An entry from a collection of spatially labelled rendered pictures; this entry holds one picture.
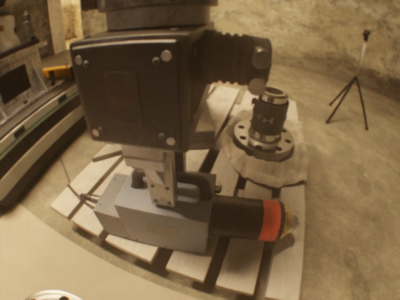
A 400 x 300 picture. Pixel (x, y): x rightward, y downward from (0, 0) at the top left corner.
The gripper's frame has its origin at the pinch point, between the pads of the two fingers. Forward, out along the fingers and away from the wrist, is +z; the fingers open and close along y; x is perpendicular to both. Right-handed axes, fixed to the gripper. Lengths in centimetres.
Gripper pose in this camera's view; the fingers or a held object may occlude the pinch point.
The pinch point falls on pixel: (168, 175)
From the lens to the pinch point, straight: 43.0
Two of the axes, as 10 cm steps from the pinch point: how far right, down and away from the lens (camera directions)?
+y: -1.6, 6.1, -7.8
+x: 9.9, 1.2, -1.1
